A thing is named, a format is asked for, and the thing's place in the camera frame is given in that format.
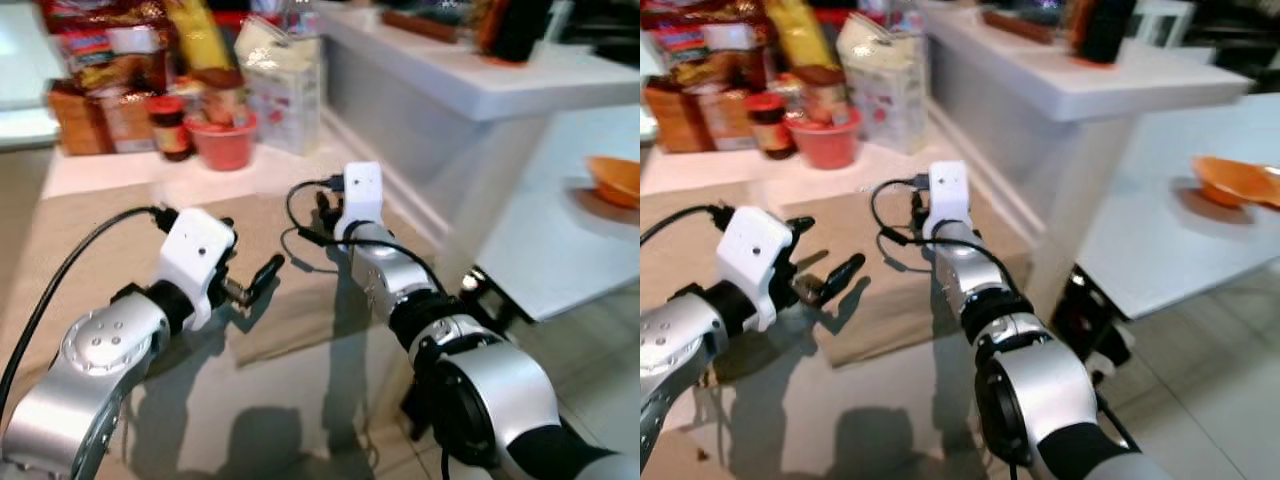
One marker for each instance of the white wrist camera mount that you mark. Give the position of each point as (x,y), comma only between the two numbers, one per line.
(755,250)
(195,250)
(362,195)
(948,195)

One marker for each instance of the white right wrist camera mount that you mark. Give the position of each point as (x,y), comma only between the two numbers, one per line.
(948,195)
(362,195)

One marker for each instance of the red-lidded dark jar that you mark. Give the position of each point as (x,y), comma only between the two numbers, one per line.
(770,132)
(172,135)

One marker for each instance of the orange carton box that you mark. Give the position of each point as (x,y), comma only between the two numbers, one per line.
(95,120)
(695,118)

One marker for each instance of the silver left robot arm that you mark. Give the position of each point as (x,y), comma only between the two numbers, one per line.
(680,350)
(90,370)

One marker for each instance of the red snack bag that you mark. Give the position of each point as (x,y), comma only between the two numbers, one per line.
(705,45)
(105,50)

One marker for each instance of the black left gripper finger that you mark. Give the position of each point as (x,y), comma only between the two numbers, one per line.
(227,222)
(265,278)
(843,278)
(802,225)

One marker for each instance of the white flour bag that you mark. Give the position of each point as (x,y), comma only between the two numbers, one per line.
(285,100)
(885,100)

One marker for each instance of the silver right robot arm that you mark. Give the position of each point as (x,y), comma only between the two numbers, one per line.
(1040,390)
(480,390)

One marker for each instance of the beige woven mat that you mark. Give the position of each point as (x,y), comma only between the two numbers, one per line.
(890,320)
(80,215)

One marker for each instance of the black container orange base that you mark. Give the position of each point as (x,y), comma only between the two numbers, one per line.
(512,30)
(1105,30)

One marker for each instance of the orange plastic bowl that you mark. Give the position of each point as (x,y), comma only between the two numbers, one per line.
(1235,182)
(615,180)

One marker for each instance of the brown rolling pin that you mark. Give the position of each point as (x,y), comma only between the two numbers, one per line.
(1020,27)
(420,25)

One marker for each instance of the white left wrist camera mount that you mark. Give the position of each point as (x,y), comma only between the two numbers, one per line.
(755,250)
(195,250)

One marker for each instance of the black table leg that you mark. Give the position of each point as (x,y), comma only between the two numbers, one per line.
(1085,310)
(490,300)

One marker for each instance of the brown-lidded jar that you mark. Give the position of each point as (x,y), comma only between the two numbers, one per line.
(822,95)
(222,95)

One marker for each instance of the red plastic bowl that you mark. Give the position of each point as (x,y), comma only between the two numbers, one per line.
(222,148)
(825,148)

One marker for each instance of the yellow snack bag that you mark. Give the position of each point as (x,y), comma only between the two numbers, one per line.
(200,35)
(800,35)

